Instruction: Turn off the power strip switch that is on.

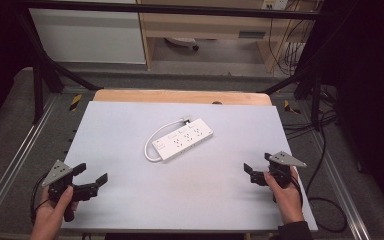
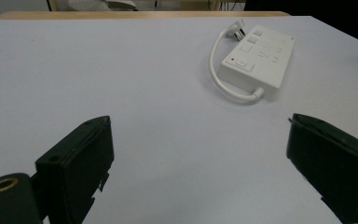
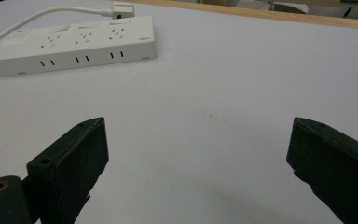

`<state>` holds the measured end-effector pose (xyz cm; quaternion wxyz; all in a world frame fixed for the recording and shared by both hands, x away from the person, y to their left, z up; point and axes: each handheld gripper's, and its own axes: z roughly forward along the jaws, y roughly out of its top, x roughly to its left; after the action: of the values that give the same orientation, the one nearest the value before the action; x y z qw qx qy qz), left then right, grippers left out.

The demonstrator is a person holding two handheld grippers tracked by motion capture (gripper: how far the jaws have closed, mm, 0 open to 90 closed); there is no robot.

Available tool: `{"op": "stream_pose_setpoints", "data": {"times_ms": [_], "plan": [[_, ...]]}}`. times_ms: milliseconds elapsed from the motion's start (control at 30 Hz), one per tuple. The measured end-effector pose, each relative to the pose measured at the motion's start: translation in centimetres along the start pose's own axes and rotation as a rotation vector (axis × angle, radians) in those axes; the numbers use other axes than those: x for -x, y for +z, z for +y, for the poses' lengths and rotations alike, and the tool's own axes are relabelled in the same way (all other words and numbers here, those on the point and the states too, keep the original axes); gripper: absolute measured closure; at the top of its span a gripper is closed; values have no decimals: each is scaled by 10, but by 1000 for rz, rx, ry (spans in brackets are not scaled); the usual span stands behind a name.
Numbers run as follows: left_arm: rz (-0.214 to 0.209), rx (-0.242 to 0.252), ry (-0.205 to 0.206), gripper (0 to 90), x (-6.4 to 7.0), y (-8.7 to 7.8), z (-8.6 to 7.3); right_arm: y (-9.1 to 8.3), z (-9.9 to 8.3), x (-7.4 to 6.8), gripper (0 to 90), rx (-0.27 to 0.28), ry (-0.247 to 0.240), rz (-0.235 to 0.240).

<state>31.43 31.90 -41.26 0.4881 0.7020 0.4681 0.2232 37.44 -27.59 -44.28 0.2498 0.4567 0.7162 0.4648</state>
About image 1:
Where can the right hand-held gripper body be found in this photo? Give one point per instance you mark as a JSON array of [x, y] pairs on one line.
[[281, 168]]

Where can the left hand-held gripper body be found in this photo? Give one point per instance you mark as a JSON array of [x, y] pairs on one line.
[[57, 180]]

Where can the person's right hand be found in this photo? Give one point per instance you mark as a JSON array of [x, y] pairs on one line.
[[288, 200]]

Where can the person's left hand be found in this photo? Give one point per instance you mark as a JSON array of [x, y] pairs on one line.
[[51, 213]]

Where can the yellow black tape marker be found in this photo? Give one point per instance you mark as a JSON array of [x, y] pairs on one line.
[[290, 107], [75, 102]]

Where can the white table cover board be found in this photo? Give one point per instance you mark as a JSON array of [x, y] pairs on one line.
[[186, 196]]

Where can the white power strip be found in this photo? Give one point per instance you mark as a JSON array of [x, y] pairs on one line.
[[183, 139]]

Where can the wooden table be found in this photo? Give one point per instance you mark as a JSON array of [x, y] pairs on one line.
[[166, 96]]

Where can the white cabinet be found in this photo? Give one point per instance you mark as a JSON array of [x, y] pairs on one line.
[[86, 36]]

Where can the office chair base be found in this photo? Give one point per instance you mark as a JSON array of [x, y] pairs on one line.
[[184, 42]]

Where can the light wooden desk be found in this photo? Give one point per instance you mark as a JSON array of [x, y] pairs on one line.
[[206, 25]]

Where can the aluminium rail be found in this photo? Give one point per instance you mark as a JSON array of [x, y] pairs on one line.
[[341, 186], [16, 156]]

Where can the white wall socket strip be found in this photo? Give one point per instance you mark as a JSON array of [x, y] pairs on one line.
[[275, 4]]

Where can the black metal frame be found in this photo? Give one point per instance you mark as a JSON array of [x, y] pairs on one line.
[[166, 8]]

